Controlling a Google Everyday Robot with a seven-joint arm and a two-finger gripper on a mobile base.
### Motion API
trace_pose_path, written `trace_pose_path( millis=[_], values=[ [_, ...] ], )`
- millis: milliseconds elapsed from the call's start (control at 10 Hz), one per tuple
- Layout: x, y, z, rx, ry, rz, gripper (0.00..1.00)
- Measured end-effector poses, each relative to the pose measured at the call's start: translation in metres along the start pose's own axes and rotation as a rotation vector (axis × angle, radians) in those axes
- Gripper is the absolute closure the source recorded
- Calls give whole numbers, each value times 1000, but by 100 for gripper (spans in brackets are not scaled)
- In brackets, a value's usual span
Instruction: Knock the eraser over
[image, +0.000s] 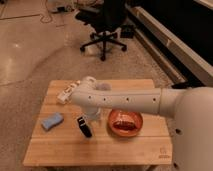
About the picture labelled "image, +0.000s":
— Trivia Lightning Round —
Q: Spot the brown food in bowl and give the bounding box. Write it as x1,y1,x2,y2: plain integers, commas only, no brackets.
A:
113,121,136,131

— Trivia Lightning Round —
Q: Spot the white long cabinet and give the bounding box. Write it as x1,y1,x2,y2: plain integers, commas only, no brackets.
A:
127,0,213,87

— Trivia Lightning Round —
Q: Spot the wooden table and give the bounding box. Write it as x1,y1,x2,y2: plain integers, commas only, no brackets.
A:
23,80,172,167

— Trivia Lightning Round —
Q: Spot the blue sponge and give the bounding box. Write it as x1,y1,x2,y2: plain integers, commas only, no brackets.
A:
41,113,64,131

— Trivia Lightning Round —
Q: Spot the orange bowl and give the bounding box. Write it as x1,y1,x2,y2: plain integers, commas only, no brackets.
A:
107,110,143,137

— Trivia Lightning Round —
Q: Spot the black office chair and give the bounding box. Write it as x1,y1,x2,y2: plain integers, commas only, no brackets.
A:
75,0,127,61

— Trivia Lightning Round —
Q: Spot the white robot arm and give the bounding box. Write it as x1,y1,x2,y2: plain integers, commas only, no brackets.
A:
71,77,213,171

